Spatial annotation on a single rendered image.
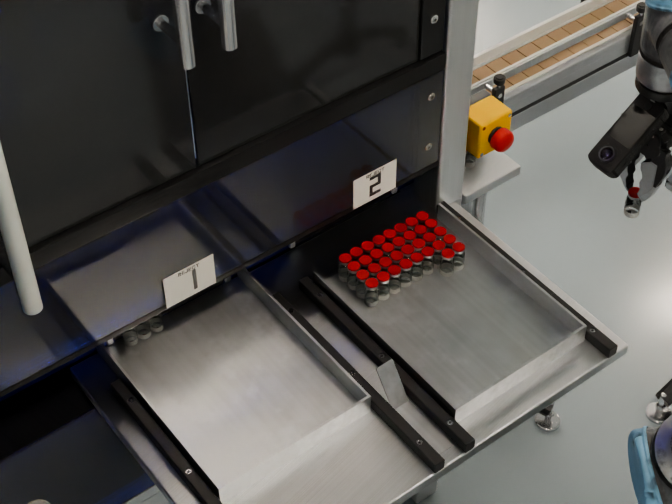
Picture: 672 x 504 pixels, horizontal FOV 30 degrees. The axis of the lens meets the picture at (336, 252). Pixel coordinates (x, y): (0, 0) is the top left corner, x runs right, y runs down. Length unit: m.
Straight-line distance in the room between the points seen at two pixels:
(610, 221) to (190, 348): 1.75
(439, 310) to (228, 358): 0.34
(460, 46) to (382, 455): 0.62
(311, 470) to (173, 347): 0.31
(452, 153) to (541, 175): 1.50
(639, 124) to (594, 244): 1.68
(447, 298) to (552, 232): 1.42
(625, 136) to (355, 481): 0.59
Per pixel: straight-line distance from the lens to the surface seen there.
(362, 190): 1.94
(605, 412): 3.00
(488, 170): 2.20
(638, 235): 3.41
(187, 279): 1.82
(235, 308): 1.97
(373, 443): 1.80
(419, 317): 1.95
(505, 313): 1.97
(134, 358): 1.92
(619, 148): 1.69
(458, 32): 1.90
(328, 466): 1.78
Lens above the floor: 2.34
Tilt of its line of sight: 45 degrees down
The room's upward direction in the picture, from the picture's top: 1 degrees counter-clockwise
